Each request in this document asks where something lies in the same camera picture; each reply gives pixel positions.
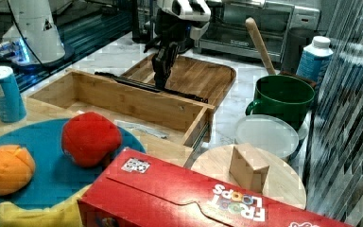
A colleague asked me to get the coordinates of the wooden utensil handle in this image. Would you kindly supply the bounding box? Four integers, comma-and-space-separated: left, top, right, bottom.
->
245, 17, 276, 75

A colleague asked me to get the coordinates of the white blue bottle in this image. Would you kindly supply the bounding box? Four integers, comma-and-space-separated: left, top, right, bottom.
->
296, 36, 334, 84

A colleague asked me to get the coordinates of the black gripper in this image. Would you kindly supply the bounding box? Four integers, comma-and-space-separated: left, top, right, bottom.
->
144, 9, 191, 89

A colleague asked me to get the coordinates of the blue cylindrical canister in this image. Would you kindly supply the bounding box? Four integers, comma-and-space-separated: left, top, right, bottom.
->
0, 66, 26, 123

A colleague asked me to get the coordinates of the orange plush fruit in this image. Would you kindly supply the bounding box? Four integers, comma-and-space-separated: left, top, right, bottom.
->
0, 145, 36, 196

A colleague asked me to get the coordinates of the silver toaster oven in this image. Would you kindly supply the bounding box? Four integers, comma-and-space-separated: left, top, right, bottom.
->
195, 0, 320, 62

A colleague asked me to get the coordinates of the wooden tray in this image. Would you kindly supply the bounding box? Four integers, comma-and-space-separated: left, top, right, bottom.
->
121, 56, 236, 109

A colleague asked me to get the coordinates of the blue round plate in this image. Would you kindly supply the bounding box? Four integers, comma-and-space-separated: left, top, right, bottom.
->
0, 117, 147, 227

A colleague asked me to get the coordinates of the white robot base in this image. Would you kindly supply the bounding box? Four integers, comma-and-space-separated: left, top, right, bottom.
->
0, 0, 74, 68

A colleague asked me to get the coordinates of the red plush apple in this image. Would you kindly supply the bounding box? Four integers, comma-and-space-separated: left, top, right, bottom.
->
61, 112, 122, 167

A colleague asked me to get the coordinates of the wooden drawer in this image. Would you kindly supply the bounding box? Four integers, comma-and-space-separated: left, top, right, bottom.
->
31, 70, 212, 148

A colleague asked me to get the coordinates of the red Froot Loops box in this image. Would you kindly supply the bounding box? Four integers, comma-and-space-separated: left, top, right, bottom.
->
78, 148, 352, 227

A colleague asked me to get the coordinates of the black cylindrical container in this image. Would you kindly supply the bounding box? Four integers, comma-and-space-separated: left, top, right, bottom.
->
281, 27, 319, 74

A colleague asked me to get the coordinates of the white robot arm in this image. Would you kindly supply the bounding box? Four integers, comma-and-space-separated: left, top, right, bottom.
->
145, 0, 211, 90

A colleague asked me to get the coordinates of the Deep River chips bag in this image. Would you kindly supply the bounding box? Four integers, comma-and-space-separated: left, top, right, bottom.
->
114, 120, 168, 139

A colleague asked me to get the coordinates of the green pot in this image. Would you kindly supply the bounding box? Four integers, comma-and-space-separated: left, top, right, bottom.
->
245, 75, 315, 131

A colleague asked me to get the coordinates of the round wooden lid with knob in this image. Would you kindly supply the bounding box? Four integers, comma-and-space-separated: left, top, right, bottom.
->
191, 144, 306, 209

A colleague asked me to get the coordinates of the yellow plush banana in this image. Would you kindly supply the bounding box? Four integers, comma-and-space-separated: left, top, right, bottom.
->
0, 184, 91, 227

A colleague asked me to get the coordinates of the black silver toaster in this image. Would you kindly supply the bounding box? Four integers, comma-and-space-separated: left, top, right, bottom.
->
131, 0, 197, 54

